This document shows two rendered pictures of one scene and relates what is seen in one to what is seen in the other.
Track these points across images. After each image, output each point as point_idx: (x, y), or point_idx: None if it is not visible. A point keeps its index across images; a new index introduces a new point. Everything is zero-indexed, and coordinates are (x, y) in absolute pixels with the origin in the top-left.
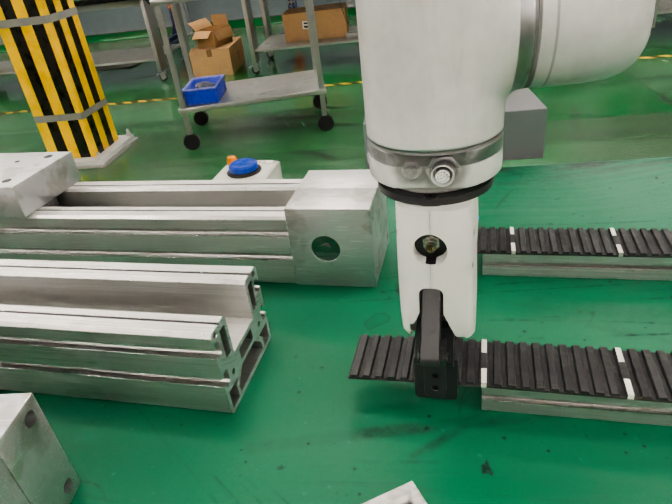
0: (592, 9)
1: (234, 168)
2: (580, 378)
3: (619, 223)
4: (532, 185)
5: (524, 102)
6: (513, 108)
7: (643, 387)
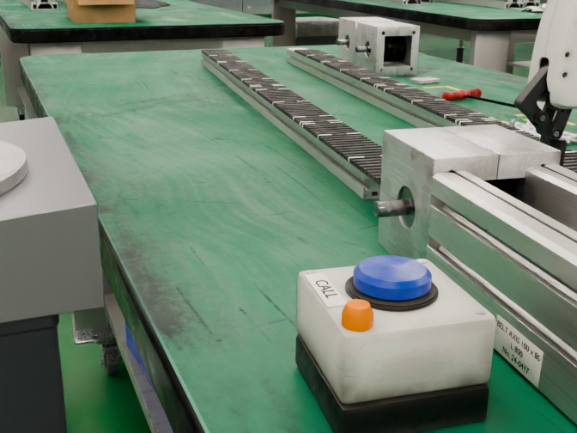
0: None
1: (428, 270)
2: (528, 137)
3: (248, 163)
4: (162, 192)
5: (3, 128)
6: (41, 128)
7: (513, 129)
